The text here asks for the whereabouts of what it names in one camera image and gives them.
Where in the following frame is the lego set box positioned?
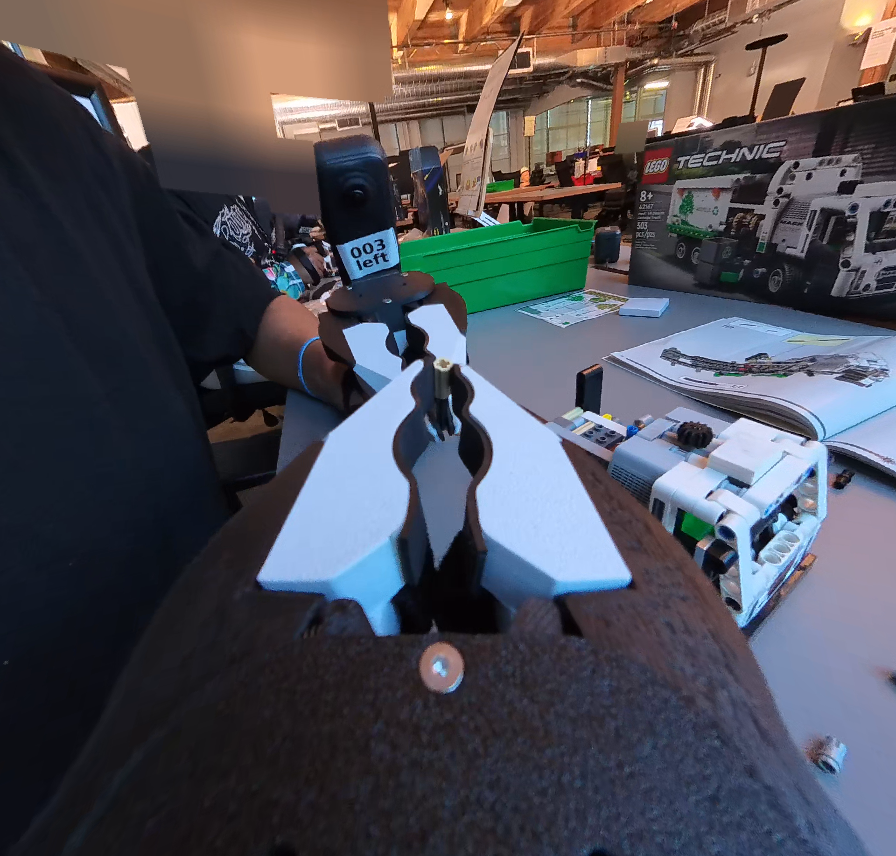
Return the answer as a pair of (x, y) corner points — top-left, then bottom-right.
(628, 104), (896, 328)

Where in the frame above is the lego truck model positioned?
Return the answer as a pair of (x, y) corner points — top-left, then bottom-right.
(546, 365), (830, 629)

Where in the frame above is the green plastic bin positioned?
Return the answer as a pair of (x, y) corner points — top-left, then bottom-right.
(399, 218), (597, 314)

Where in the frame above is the person's black shirt torso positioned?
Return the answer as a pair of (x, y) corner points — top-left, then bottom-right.
(0, 44), (281, 856)

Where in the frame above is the black axle with tan connector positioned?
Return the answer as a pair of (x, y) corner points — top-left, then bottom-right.
(428, 355), (463, 444)

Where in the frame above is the blue wristband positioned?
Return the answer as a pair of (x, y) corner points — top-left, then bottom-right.
(297, 336), (323, 398)

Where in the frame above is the dark blue box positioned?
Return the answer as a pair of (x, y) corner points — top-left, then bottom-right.
(408, 146), (450, 234)

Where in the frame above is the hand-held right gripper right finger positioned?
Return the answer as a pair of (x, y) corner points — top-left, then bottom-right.
(448, 362), (634, 633)

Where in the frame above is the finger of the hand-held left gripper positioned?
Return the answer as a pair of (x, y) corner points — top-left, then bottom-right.
(405, 301), (469, 367)
(342, 320), (424, 398)

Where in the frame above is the grey lego connector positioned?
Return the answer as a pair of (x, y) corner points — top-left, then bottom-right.
(805, 736), (848, 774)

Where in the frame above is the open instruction booklet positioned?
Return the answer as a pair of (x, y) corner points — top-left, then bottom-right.
(603, 317), (896, 479)

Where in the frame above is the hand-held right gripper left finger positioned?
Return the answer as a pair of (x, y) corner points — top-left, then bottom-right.
(256, 359), (449, 638)

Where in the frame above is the person's left forearm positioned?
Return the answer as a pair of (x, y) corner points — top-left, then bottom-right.
(245, 295), (354, 412)

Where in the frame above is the long wooden desk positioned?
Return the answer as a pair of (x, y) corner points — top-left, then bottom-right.
(448, 183), (624, 220)

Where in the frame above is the printed instruction sheet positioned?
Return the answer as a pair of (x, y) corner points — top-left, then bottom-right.
(458, 34), (525, 216)

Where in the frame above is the black round floor lamp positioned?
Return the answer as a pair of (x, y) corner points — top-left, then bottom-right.
(744, 32), (790, 122)

